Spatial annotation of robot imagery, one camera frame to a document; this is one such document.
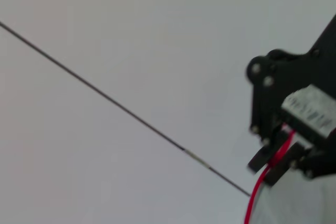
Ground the thin black wall joint strip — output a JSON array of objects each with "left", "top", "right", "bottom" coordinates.
[{"left": 0, "top": 21, "right": 252, "bottom": 198}]

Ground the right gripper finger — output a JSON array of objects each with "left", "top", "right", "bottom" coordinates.
[{"left": 263, "top": 142, "right": 313, "bottom": 186}]

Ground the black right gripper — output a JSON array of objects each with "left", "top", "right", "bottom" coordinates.
[{"left": 246, "top": 14, "right": 336, "bottom": 182}]

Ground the clear red-zip document bag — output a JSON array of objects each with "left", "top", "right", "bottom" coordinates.
[{"left": 243, "top": 123, "right": 336, "bottom": 224}]

